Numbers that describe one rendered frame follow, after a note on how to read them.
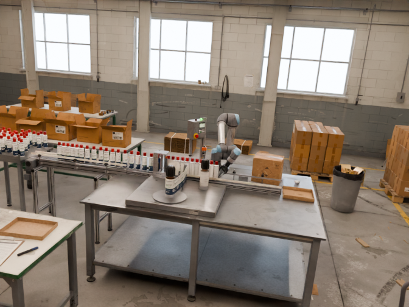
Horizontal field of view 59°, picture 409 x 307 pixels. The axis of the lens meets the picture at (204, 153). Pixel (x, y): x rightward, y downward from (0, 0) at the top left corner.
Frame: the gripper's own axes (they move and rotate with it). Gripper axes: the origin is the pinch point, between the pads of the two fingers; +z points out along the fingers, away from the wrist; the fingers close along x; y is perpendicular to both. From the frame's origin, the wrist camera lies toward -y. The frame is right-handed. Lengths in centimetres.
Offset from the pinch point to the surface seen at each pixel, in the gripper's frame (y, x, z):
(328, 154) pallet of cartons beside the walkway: -307, 155, -41
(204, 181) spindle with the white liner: 32.4, -9.6, 2.0
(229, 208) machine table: 54, 21, 0
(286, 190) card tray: -7, 66, -27
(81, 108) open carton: -315, -287, 173
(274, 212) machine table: 51, 56, -20
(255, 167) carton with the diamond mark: -17.7, 27.6, -24.5
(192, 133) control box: 1, -48, -20
